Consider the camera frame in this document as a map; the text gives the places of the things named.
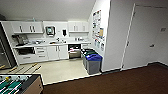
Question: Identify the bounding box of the white room door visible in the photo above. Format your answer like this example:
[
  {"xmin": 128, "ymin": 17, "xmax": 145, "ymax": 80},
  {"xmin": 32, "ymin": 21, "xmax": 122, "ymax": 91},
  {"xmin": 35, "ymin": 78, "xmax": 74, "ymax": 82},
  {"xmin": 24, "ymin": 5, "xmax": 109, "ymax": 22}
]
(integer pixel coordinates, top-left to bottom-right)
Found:
[{"xmin": 121, "ymin": 3, "xmax": 168, "ymax": 70}]

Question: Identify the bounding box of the chrome sink faucet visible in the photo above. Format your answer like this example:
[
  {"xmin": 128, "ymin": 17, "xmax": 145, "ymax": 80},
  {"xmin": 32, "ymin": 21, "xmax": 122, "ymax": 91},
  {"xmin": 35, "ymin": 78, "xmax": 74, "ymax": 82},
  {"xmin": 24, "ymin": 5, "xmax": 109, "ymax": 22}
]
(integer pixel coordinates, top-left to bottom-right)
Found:
[{"xmin": 55, "ymin": 37, "xmax": 61, "ymax": 43}]

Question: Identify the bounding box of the white wall cabinet door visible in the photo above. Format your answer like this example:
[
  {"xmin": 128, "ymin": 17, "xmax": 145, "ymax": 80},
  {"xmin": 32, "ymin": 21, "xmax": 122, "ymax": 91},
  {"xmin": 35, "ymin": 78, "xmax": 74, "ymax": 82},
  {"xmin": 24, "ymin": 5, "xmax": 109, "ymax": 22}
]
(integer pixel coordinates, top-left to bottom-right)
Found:
[
  {"xmin": 68, "ymin": 21, "xmax": 77, "ymax": 33},
  {"xmin": 75, "ymin": 21, "xmax": 84, "ymax": 33},
  {"xmin": 11, "ymin": 21, "xmax": 23, "ymax": 35},
  {"xmin": 32, "ymin": 21, "xmax": 45, "ymax": 34},
  {"xmin": 22, "ymin": 21, "xmax": 34, "ymax": 34},
  {"xmin": 82, "ymin": 21, "xmax": 90, "ymax": 33}
]

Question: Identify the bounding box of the counter dish drying rack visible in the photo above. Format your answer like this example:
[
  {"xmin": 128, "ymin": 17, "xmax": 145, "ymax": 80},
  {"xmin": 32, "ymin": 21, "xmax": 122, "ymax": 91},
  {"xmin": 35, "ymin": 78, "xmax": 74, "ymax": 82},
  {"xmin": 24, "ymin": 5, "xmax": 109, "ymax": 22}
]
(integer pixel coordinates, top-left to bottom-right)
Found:
[{"xmin": 33, "ymin": 39, "xmax": 47, "ymax": 45}]

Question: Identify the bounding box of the dark coffee machine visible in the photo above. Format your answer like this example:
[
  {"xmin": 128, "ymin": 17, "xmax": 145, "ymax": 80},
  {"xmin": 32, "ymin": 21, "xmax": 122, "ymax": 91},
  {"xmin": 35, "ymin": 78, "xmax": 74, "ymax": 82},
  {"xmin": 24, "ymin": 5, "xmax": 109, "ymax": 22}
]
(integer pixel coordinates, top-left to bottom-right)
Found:
[{"xmin": 12, "ymin": 34, "xmax": 30, "ymax": 46}]

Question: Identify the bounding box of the white base cabinet door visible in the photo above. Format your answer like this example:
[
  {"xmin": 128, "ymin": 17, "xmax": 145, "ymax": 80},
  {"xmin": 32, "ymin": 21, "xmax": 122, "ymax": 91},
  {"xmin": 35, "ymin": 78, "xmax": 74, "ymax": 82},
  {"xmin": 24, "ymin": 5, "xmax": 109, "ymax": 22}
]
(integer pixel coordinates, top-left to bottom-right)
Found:
[
  {"xmin": 47, "ymin": 45, "xmax": 60, "ymax": 62},
  {"xmin": 58, "ymin": 44, "xmax": 70, "ymax": 61}
]

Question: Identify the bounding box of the small white wall notice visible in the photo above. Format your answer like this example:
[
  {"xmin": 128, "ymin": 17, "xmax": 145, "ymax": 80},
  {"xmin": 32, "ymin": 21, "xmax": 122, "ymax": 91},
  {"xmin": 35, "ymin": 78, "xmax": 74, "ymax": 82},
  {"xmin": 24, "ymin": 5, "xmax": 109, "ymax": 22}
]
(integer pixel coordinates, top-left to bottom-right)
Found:
[{"xmin": 100, "ymin": 42, "xmax": 106, "ymax": 52}]

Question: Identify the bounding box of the stainless steel dishwasher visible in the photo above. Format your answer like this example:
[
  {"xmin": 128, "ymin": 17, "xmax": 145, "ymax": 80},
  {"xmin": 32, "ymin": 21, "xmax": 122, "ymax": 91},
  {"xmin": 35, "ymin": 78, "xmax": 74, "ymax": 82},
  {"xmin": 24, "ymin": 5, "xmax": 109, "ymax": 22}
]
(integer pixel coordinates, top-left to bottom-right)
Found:
[{"xmin": 67, "ymin": 44, "xmax": 82, "ymax": 60}]

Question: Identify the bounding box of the green foosball table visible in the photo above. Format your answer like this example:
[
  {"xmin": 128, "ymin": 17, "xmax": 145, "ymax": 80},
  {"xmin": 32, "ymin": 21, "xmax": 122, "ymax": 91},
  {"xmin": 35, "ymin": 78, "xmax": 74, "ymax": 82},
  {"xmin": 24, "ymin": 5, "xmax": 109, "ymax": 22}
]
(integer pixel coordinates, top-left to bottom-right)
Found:
[{"xmin": 0, "ymin": 73, "xmax": 45, "ymax": 94}]

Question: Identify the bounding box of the tan cork board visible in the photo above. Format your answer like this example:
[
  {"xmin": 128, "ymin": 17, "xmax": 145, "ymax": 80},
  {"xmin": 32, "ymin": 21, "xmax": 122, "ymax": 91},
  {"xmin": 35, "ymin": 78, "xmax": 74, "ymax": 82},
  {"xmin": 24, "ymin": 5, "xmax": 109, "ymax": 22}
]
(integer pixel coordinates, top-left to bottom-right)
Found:
[{"xmin": 98, "ymin": 28, "xmax": 105, "ymax": 39}]

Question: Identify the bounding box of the blue lid trash bin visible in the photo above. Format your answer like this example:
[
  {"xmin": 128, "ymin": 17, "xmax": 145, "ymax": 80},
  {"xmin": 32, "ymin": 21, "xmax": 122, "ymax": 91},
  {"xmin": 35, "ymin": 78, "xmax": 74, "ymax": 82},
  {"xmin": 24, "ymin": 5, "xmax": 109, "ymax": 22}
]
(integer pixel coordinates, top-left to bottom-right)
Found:
[{"xmin": 85, "ymin": 54, "xmax": 104, "ymax": 76}]

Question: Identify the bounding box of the small blue wall notice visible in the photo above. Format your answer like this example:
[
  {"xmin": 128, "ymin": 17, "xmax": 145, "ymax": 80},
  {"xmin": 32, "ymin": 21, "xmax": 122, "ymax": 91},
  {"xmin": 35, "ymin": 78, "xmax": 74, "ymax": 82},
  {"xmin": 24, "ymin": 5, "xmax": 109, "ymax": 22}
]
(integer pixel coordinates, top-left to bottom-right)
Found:
[{"xmin": 93, "ymin": 38, "xmax": 98, "ymax": 47}]

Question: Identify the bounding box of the blue recycling bin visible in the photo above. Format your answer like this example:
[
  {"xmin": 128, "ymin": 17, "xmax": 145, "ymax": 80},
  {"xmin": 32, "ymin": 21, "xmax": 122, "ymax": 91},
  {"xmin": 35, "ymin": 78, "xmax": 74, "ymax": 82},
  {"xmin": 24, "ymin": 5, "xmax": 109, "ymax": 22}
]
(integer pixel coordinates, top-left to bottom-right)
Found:
[{"xmin": 82, "ymin": 50, "xmax": 98, "ymax": 71}]

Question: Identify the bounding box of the small green wall notice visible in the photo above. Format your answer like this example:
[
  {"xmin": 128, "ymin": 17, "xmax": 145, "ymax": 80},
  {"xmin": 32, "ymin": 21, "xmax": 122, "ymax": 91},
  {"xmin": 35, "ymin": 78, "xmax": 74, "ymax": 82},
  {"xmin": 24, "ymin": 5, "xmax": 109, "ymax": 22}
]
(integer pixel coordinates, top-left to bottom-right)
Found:
[{"xmin": 96, "ymin": 40, "xmax": 102, "ymax": 49}]

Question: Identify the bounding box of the stainless steel refrigerator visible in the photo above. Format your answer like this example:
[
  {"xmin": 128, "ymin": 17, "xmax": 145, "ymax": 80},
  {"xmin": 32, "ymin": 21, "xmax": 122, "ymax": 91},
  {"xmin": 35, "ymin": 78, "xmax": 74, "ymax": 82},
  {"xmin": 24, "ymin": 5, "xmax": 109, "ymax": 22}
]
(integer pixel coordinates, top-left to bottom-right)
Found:
[{"xmin": 0, "ymin": 22, "xmax": 17, "ymax": 70}]

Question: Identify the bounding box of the small grey wall sign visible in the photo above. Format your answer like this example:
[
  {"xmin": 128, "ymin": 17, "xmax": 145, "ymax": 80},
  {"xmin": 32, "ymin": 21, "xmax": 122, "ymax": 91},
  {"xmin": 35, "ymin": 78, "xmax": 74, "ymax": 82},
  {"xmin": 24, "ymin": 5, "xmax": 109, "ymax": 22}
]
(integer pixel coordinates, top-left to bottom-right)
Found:
[{"xmin": 159, "ymin": 27, "xmax": 167, "ymax": 33}]

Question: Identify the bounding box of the wide white cabinet drawer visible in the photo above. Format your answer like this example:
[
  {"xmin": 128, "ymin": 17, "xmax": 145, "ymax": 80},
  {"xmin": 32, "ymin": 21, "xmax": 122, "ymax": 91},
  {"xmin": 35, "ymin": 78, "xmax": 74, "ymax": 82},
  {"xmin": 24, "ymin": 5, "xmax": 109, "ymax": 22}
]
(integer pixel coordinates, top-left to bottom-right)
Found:
[{"xmin": 17, "ymin": 54, "xmax": 38, "ymax": 65}]

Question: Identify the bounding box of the black built-in microwave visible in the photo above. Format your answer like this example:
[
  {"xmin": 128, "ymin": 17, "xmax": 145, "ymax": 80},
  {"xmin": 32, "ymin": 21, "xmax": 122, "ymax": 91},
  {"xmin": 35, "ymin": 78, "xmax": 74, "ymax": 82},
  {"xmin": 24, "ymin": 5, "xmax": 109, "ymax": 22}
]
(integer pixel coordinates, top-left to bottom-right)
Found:
[{"xmin": 15, "ymin": 47, "xmax": 36, "ymax": 56}]

